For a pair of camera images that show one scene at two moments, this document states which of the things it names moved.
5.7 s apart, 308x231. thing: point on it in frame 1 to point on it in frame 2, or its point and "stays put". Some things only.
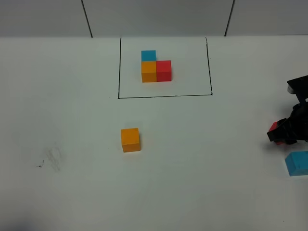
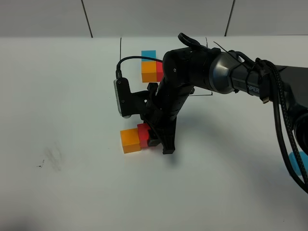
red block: (274, 126) to (143, 130)
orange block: (130, 139) stays put
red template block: (163, 70) stays put
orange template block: (148, 71) stays put
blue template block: (148, 55) stays put
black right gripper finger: (284, 133) to (164, 128)
